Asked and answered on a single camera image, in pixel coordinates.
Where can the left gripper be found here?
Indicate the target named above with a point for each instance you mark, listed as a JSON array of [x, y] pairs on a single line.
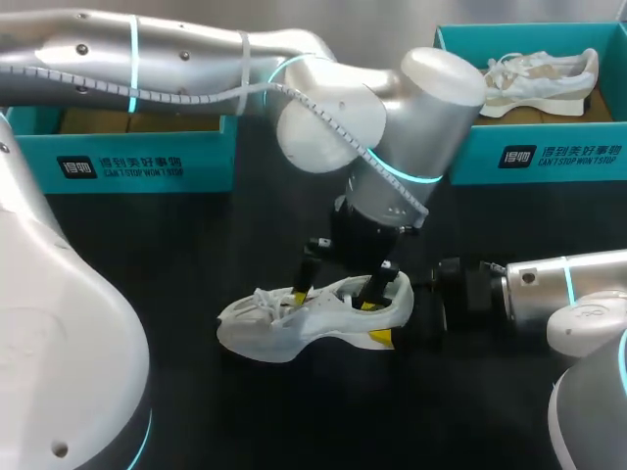
[[362, 242]]

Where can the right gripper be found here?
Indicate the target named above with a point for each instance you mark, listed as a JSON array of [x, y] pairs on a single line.
[[482, 291]]

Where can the white and beige shoe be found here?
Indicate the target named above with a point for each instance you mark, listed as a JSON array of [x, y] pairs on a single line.
[[539, 83]]

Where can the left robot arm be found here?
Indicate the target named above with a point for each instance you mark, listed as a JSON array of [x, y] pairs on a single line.
[[147, 59]]

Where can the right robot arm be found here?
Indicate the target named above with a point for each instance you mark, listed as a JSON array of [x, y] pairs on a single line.
[[539, 289]]

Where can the teal box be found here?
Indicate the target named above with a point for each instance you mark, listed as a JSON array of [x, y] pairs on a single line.
[[147, 166], [563, 156]]

